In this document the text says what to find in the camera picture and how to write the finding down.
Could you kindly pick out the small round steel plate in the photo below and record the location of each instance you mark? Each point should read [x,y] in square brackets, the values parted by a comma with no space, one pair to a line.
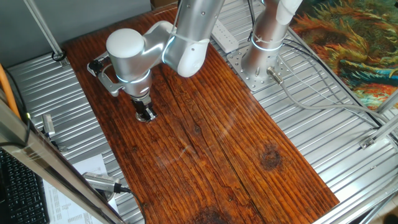
[140,117]

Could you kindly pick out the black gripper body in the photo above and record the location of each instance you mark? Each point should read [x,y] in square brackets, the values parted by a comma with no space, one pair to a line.
[141,104]

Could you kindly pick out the aluminium frame post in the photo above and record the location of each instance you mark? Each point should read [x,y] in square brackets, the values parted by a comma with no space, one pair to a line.
[43,29]

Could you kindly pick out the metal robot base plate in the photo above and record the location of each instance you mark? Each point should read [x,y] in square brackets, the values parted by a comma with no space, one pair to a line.
[236,62]

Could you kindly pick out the orange pipe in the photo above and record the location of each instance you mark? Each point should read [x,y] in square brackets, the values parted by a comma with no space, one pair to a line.
[7,90]

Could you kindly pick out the white power strip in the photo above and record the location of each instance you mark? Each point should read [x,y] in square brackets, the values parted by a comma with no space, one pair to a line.
[224,39]

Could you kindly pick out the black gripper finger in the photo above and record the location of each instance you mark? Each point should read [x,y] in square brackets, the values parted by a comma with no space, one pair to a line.
[150,114]

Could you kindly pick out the printed paper sheet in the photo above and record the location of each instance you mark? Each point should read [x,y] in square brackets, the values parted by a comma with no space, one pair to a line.
[90,165]

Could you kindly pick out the aluminium frame strut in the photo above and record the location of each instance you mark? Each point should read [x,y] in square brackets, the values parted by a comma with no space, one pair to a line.
[381,132]
[388,102]

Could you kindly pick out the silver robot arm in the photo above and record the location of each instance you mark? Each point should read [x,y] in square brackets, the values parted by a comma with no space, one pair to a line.
[192,40]

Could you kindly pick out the black keyboard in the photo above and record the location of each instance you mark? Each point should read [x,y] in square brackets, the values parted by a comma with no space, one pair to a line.
[21,193]

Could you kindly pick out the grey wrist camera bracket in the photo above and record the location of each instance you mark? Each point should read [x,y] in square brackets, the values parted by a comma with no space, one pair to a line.
[109,85]

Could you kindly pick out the metal beam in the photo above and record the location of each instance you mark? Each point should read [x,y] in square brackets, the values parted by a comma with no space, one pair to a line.
[46,165]

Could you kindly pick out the colourful painted cloth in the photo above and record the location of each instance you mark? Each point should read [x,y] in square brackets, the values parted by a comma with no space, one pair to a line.
[351,40]

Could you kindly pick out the white mesh bent rack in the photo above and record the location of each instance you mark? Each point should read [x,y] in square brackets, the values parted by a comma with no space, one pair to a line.
[90,67]

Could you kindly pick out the wood grain table mat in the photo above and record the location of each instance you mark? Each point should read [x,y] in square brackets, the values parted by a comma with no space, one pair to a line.
[202,140]

